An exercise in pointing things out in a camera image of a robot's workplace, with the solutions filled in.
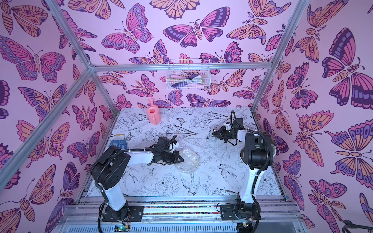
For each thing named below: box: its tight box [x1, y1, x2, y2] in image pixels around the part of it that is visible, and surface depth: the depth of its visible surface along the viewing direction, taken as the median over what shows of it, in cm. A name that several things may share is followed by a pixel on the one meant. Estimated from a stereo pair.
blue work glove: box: [109, 139, 128, 150], surface depth 102 cm
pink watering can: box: [146, 98, 162, 126], surface depth 108 cm
